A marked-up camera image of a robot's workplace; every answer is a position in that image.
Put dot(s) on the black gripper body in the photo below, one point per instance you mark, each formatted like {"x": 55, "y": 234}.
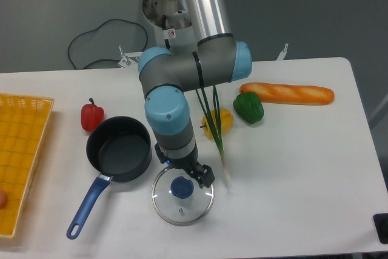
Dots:
{"x": 188, "y": 163}

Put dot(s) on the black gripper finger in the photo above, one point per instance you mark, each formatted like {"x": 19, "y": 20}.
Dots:
{"x": 204, "y": 176}

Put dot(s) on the green onion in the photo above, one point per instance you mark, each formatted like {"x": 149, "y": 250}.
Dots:
{"x": 215, "y": 126}

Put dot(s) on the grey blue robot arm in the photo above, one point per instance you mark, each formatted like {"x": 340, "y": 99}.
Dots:
{"x": 165, "y": 78}

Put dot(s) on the glass lid blue knob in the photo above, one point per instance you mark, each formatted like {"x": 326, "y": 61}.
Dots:
{"x": 178, "y": 199}

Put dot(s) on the yellow bell pepper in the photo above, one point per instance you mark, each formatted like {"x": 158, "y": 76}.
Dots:
{"x": 226, "y": 119}

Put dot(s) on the green bell pepper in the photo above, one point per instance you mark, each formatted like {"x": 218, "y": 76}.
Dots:
{"x": 249, "y": 107}

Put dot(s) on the orange baguette bread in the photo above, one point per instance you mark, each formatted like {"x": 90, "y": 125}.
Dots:
{"x": 290, "y": 94}

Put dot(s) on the red bell pepper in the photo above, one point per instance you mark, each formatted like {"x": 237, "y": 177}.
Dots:
{"x": 91, "y": 116}

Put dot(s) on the left metal table clamp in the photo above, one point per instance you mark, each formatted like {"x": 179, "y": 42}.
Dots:
{"x": 128, "y": 59}

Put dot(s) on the metal table clamp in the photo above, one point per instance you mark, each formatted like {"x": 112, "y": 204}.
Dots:
{"x": 283, "y": 53}
{"x": 128, "y": 59}

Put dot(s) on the right metal table clamp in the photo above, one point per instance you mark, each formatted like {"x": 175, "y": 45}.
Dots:
{"x": 283, "y": 53}

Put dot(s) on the yellow woven basket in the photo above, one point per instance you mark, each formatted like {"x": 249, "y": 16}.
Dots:
{"x": 23, "y": 123}

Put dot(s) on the black device at edge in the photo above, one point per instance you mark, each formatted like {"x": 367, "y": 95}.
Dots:
{"x": 381, "y": 226}

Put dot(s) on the black saucepan blue handle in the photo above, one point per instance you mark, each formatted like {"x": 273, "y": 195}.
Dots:
{"x": 120, "y": 150}

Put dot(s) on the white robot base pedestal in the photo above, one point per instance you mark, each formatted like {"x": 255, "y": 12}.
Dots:
{"x": 172, "y": 24}

